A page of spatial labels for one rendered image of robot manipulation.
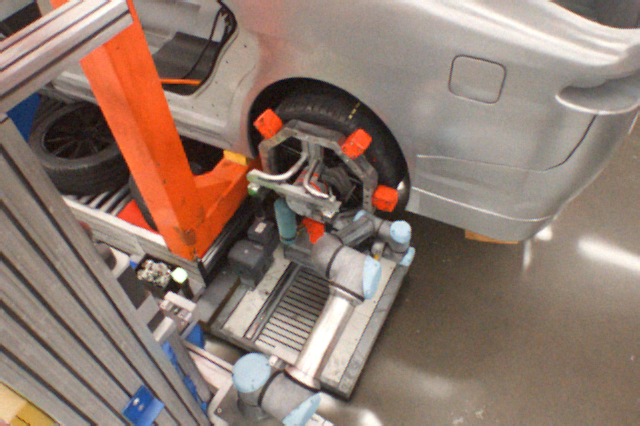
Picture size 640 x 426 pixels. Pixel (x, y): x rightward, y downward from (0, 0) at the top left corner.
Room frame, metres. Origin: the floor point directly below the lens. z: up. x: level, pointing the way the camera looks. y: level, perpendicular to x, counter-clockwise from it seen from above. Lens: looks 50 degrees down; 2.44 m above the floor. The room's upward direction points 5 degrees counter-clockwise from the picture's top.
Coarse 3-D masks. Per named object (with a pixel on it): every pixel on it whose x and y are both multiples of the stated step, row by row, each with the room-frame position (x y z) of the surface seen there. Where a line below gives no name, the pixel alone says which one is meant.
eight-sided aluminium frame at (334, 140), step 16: (288, 128) 1.58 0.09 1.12; (304, 128) 1.59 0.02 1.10; (320, 128) 1.56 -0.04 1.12; (272, 144) 1.63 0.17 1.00; (320, 144) 1.51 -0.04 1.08; (336, 144) 1.47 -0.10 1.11; (272, 160) 1.69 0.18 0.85; (352, 160) 1.44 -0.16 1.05; (368, 176) 1.41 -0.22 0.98; (368, 192) 1.40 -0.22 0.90; (320, 208) 1.57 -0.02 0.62; (368, 208) 1.40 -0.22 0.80
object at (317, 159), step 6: (318, 144) 1.51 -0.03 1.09; (318, 150) 1.51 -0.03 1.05; (318, 156) 1.51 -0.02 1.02; (312, 162) 1.49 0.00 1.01; (318, 162) 1.49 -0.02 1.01; (312, 168) 1.45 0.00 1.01; (306, 174) 1.42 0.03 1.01; (312, 174) 1.43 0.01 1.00; (306, 180) 1.39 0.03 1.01; (306, 186) 1.35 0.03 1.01; (312, 192) 1.32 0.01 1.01; (318, 192) 1.32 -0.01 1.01; (324, 198) 1.29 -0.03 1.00; (330, 198) 1.29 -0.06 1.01; (330, 204) 1.28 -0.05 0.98
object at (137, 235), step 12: (72, 204) 1.94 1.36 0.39; (84, 204) 1.94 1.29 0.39; (84, 216) 1.90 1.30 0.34; (96, 216) 1.84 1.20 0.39; (108, 216) 1.83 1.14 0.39; (108, 228) 1.81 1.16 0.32; (120, 228) 1.75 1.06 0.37; (132, 228) 1.74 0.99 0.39; (132, 240) 1.72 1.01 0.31; (144, 240) 1.68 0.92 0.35; (156, 240) 1.64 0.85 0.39; (156, 252) 1.65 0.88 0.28; (168, 252) 1.60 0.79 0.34; (192, 264) 1.52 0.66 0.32
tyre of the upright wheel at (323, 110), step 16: (288, 96) 1.82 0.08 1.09; (304, 96) 1.73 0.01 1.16; (320, 96) 1.70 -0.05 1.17; (336, 96) 1.68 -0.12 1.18; (352, 96) 1.69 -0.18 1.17; (288, 112) 1.68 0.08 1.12; (304, 112) 1.64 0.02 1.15; (320, 112) 1.60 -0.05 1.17; (336, 112) 1.59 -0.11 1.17; (352, 112) 1.60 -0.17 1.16; (368, 112) 1.62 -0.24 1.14; (336, 128) 1.57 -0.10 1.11; (352, 128) 1.53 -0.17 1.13; (368, 128) 1.54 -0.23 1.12; (384, 128) 1.58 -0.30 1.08; (368, 144) 1.49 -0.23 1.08; (384, 144) 1.52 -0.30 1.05; (368, 160) 1.49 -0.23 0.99; (384, 160) 1.47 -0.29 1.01; (400, 160) 1.53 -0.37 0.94; (384, 176) 1.46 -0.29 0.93; (400, 176) 1.52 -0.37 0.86
